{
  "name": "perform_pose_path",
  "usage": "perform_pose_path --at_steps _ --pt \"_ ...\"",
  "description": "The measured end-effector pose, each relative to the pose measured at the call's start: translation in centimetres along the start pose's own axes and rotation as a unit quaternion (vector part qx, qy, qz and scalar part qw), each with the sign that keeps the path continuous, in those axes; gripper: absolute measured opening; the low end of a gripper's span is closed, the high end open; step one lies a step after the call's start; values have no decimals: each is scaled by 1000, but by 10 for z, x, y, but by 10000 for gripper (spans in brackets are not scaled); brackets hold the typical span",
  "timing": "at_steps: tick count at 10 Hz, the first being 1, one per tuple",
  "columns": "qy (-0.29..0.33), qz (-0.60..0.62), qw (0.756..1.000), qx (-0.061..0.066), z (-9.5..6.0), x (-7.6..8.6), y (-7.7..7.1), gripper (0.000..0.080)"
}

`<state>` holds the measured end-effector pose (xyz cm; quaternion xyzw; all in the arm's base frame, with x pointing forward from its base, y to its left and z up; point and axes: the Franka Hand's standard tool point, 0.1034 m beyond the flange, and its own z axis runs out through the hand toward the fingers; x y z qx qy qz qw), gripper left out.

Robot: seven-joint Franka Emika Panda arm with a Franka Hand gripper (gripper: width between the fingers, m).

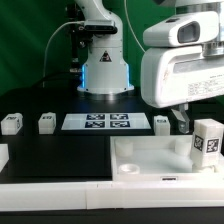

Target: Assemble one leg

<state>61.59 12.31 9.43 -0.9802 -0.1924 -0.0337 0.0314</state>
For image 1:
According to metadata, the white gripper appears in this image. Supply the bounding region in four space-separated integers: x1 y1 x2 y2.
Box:
141 46 224 134

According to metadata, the white square tabletop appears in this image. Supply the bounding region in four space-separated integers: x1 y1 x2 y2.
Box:
110 135 224 182

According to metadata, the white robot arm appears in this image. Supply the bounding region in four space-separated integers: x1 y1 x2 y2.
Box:
75 0 224 133

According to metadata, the marker sheet with tags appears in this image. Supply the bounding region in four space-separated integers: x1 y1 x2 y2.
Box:
62 113 151 131

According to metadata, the white front fence bar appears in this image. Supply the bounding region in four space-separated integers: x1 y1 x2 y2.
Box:
0 181 224 212

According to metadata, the white fence bar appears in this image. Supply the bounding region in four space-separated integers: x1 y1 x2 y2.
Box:
0 144 9 172
0 181 224 212

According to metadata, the white left fence bar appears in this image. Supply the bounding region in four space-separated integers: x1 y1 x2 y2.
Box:
0 144 9 172

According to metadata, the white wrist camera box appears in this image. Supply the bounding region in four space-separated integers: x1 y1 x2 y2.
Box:
143 11 219 47

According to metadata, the black cable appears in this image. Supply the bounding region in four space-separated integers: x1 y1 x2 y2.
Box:
31 71 83 88

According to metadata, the black camera on stand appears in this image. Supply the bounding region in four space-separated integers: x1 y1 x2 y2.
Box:
65 3 92 73

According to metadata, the white cable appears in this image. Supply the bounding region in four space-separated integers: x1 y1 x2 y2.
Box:
42 20 86 88

